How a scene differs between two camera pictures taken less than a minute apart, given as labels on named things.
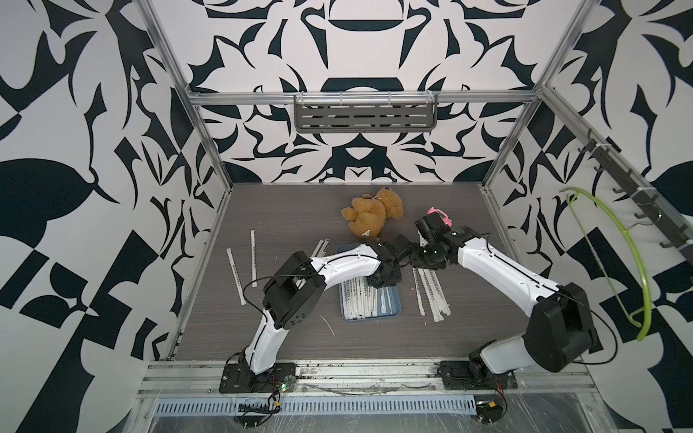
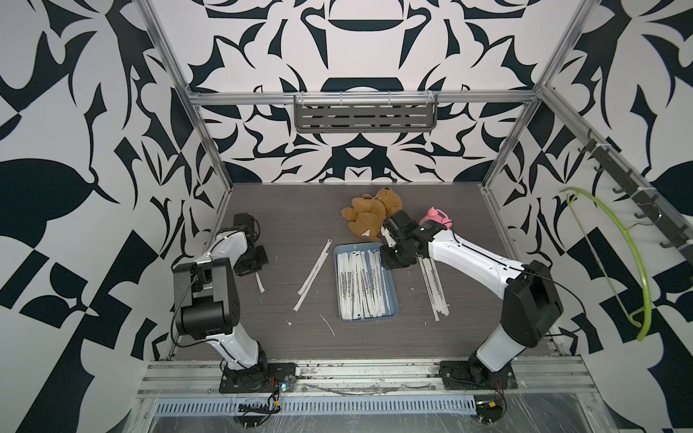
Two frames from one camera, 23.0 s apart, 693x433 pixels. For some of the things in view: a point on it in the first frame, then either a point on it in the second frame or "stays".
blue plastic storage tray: (361, 299) stays
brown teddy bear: (367, 215) stays
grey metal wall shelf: (365, 112) stays
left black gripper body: (392, 279) → (254, 262)
